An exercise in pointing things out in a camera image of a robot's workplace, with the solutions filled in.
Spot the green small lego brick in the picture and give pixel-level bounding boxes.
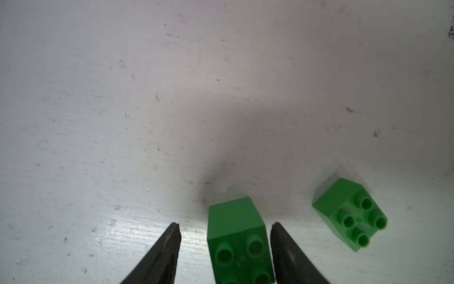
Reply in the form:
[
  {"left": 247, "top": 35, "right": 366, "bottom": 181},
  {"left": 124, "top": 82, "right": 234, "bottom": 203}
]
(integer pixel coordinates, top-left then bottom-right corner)
[
  {"left": 313, "top": 178, "right": 389, "bottom": 252},
  {"left": 207, "top": 197, "right": 275, "bottom": 284}
]

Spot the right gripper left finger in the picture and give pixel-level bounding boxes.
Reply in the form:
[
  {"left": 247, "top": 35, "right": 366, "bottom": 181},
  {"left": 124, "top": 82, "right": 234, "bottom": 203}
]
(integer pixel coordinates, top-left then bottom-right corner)
[{"left": 121, "top": 222, "right": 182, "bottom": 284}]

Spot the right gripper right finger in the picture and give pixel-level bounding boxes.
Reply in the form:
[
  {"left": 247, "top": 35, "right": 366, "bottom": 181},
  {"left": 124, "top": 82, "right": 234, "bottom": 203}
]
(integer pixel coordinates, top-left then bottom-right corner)
[{"left": 270, "top": 222, "right": 330, "bottom": 284}]

